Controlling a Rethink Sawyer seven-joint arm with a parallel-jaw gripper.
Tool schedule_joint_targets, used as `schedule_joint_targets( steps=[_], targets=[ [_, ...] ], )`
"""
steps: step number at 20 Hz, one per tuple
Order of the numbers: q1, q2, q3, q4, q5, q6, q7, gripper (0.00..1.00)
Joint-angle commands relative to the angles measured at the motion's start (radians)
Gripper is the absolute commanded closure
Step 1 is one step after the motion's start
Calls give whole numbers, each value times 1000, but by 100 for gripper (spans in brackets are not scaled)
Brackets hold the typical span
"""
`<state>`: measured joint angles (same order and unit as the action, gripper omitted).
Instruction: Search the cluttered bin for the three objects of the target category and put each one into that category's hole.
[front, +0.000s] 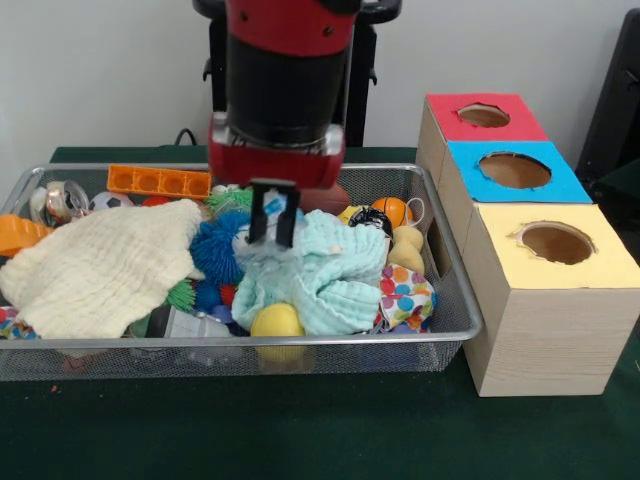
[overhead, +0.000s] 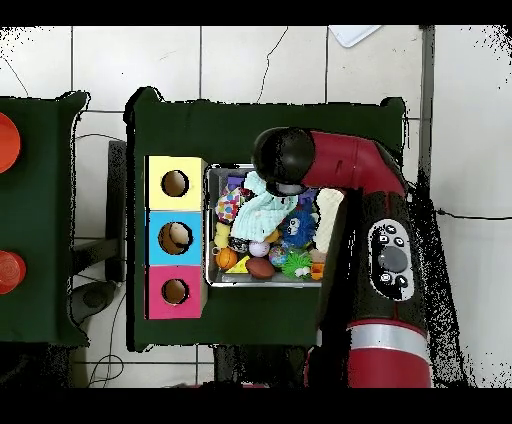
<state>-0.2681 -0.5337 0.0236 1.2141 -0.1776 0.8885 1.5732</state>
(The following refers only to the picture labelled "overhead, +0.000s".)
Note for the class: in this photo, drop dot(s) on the colourful globe ball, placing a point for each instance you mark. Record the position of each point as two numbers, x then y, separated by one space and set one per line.
278 256

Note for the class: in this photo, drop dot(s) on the polka dot paper wad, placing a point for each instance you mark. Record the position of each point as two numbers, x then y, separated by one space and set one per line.
228 206

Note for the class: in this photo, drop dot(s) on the small orange basketball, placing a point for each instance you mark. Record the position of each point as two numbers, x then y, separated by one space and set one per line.
226 259

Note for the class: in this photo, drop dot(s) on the yellow cheese wedge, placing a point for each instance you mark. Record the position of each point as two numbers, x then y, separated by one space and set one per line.
240 268

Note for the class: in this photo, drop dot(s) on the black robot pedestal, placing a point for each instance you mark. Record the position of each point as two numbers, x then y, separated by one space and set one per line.
260 368

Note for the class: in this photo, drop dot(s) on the orange plate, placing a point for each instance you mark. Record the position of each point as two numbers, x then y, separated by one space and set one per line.
8 142

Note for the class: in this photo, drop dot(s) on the shallow clear mesh bin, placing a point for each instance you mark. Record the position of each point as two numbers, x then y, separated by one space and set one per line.
216 180

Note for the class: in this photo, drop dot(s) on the blue spiky toy with face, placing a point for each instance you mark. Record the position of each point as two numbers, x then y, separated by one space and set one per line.
304 236

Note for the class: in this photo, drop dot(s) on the red cup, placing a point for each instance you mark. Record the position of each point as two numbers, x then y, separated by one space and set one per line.
11 272

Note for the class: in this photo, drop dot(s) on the green spiky ball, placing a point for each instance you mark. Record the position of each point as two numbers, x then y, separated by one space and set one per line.
296 264

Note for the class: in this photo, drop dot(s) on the cream ribbed cloth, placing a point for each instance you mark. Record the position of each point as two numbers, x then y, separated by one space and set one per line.
328 216

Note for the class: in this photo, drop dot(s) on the pale pink ball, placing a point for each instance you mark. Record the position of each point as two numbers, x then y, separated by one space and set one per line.
259 248

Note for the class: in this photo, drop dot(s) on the mint ribbed cloth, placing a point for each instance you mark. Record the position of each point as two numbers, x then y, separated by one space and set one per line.
256 216

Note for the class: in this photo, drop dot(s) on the black upright panel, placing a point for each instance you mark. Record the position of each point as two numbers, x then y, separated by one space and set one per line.
116 200

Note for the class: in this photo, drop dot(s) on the wooden box with three holes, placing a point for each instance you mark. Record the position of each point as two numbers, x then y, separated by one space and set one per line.
192 276

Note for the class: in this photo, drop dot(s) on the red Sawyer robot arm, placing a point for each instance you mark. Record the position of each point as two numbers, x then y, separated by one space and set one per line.
352 160

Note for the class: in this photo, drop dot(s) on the white tray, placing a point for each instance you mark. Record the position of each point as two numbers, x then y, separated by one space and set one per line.
352 34

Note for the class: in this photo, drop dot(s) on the small brown football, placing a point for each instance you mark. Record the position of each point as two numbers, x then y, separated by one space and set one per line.
260 268

